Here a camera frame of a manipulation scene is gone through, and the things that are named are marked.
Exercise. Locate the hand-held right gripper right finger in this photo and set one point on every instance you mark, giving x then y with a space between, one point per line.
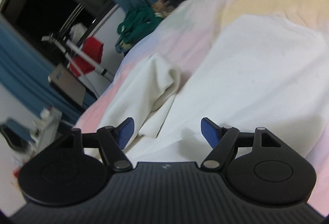
209 131

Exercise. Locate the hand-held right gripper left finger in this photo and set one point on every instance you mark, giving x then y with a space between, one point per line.
127 131

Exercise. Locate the beige clothes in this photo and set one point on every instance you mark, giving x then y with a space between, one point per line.
159 6

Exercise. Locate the white panel appliance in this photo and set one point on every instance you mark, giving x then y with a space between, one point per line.
66 85

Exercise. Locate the white dressing table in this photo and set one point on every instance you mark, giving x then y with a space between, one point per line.
48 126

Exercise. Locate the garment steamer stand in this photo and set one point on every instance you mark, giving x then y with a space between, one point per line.
84 57

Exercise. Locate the red garment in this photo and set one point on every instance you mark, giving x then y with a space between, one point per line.
90 50

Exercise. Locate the pastel bed blanket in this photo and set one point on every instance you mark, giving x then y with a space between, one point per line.
205 20

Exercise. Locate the green hoodie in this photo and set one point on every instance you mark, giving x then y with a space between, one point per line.
138 20

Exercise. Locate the wavy framed mirror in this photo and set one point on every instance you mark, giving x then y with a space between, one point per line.
15 131

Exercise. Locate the white hanging garment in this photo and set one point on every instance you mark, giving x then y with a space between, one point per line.
76 31

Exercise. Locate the dark window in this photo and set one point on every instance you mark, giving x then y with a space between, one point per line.
38 13

